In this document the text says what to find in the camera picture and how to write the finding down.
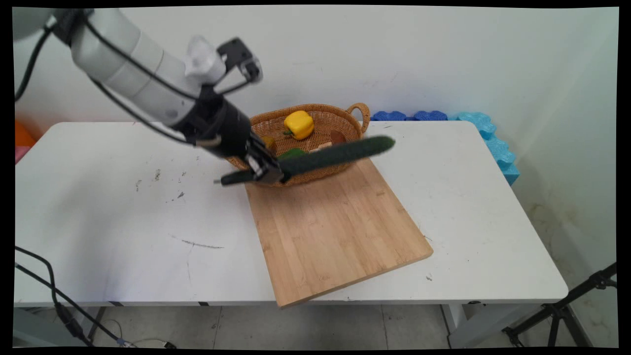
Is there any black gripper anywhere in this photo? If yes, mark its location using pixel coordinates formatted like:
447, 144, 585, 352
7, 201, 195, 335
173, 86, 287, 187

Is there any dark green cucumber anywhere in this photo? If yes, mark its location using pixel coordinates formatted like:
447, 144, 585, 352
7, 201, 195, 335
214, 137, 396, 187

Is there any yellow bell pepper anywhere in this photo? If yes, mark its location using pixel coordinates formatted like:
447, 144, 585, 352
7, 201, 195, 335
283, 110, 315, 141

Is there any brown mushroom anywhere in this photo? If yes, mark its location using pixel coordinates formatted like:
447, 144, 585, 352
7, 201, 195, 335
310, 130, 348, 151

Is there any woven wicker basket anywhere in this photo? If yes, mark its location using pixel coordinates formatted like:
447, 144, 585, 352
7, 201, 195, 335
226, 103, 371, 188

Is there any wooden cutting board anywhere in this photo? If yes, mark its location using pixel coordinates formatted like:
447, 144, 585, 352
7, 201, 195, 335
245, 158, 434, 309

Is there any dark blue foam mat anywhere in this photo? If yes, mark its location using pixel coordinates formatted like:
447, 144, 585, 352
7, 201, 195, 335
370, 110, 449, 122

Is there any light blue foam mat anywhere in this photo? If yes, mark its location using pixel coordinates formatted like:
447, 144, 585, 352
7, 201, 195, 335
455, 112, 520, 186

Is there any orange box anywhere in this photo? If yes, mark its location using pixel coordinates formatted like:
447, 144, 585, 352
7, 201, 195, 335
15, 120, 38, 148

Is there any white table leg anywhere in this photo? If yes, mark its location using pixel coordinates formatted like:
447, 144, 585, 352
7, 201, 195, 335
440, 302, 530, 349

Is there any black tripod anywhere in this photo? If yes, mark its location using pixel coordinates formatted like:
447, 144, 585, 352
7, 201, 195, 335
502, 262, 618, 348

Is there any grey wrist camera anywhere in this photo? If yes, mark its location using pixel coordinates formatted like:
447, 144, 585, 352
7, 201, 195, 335
216, 38, 263, 83

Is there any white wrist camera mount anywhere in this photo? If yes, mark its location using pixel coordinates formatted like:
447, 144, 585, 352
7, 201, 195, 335
185, 35, 227, 85

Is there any black gripper cable on arm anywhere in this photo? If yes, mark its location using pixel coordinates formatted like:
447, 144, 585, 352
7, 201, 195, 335
90, 76, 222, 148

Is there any black camera cable on arm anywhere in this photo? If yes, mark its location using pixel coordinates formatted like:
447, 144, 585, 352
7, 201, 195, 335
15, 10, 257, 102

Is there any thin white floor cable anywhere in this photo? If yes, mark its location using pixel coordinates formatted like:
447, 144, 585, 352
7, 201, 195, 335
106, 318, 177, 349

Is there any black looped floor cable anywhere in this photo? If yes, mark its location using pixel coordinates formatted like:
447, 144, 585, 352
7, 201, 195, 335
15, 246, 94, 347

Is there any black straight floor cable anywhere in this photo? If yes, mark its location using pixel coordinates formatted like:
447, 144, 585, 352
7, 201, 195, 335
15, 264, 136, 348

